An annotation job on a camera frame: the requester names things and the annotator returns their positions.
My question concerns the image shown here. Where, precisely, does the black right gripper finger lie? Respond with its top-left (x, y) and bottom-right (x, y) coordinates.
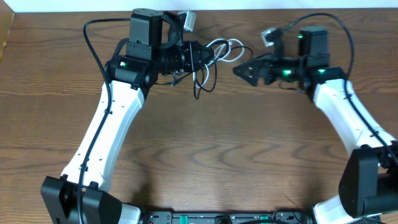
top-left (233, 55), bottom-right (271, 71)
top-left (233, 68), bottom-right (264, 86)

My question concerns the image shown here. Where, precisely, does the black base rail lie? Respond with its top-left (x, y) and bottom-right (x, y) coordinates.
top-left (138, 209), bottom-right (317, 224)

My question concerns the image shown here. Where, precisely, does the brown side panel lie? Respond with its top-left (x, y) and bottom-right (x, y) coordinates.
top-left (0, 0), bottom-right (15, 59)

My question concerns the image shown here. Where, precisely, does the white cable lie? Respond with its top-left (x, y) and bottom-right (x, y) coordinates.
top-left (194, 37), bottom-right (246, 90)

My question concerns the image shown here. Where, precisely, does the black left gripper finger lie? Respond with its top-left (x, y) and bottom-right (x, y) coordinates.
top-left (190, 57), bottom-right (213, 72)
top-left (190, 40), bottom-right (214, 59)

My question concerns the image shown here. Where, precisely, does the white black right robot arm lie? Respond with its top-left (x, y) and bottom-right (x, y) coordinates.
top-left (233, 54), bottom-right (397, 223)

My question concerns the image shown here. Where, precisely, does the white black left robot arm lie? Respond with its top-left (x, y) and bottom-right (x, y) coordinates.
top-left (40, 39), bottom-right (214, 223)

